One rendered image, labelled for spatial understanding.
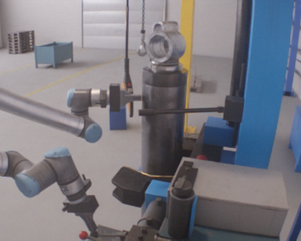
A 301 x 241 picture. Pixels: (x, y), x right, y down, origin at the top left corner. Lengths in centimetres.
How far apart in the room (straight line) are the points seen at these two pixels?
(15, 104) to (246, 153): 100
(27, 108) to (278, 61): 102
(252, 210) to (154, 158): 63
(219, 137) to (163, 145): 31
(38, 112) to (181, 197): 65
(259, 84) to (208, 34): 1082
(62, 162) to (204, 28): 1125
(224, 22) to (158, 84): 1071
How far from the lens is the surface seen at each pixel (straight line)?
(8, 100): 112
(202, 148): 145
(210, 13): 1193
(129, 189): 125
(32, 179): 92
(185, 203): 83
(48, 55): 921
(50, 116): 117
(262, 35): 115
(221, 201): 92
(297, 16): 693
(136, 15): 1265
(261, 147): 128
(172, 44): 122
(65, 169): 98
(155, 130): 131
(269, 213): 94
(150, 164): 141
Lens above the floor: 174
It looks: 21 degrees down
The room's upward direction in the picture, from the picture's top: 2 degrees clockwise
